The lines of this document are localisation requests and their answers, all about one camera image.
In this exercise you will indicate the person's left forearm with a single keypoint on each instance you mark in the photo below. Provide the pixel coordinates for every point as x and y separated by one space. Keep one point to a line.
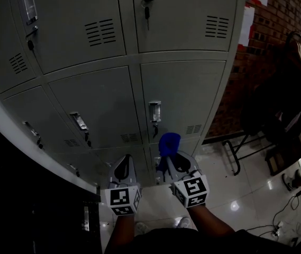
122 229

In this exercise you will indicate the person's shoe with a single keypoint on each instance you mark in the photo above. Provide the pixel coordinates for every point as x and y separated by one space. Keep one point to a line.
184 222
287 181
141 227

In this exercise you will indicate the person's black shirt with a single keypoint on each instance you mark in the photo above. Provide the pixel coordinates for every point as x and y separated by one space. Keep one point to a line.
192 243

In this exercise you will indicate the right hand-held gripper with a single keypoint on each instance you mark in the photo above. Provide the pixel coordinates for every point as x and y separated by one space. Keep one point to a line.
192 186

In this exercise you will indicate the grey metal locker door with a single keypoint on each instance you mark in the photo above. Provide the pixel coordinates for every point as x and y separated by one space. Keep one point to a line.
182 83

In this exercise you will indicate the person's left shoe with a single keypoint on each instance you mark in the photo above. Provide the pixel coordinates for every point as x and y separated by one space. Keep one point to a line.
141 227

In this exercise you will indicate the person's right shoe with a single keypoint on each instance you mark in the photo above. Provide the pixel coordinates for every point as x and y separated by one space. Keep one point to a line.
184 222

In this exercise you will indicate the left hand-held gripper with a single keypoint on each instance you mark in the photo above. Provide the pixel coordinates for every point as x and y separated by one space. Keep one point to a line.
119 197

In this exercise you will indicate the black box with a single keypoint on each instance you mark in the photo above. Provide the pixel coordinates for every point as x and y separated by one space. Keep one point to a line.
274 163

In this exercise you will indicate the black metal rack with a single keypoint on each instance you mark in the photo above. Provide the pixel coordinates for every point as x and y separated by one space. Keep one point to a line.
238 171

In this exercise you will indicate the small white wall paper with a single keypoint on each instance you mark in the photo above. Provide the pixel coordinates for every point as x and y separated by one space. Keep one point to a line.
246 25

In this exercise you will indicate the white power strip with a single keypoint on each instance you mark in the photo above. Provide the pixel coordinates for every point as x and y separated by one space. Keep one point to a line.
277 229

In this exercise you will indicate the blue cloth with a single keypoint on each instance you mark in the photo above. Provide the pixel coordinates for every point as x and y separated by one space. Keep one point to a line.
168 143

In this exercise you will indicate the black side cabinet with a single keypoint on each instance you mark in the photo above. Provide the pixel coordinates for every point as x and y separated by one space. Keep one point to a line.
20 194

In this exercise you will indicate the person's right forearm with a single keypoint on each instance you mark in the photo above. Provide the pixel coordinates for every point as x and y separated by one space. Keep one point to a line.
208 221

